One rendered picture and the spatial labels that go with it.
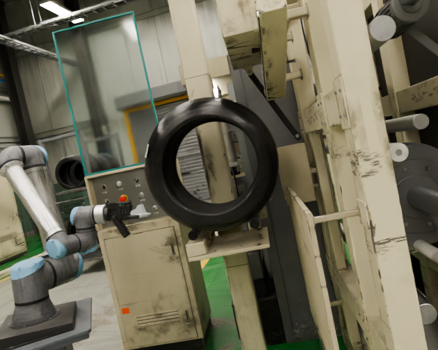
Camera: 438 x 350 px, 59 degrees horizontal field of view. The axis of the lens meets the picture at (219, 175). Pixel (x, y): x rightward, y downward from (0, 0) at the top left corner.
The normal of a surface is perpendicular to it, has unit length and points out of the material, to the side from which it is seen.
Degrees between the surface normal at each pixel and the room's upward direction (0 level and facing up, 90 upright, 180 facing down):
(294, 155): 90
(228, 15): 90
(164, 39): 90
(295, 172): 90
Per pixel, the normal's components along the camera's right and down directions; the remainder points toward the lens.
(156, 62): -0.20, 0.10
